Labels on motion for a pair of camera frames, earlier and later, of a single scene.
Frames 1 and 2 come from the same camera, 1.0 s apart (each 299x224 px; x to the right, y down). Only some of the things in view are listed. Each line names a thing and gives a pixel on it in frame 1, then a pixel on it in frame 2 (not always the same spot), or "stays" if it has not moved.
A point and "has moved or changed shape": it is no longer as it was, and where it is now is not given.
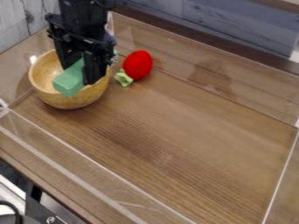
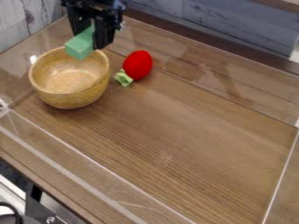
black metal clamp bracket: [38, 213] stays
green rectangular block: [71, 80] has moved or changed shape
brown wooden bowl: [46, 67] stays
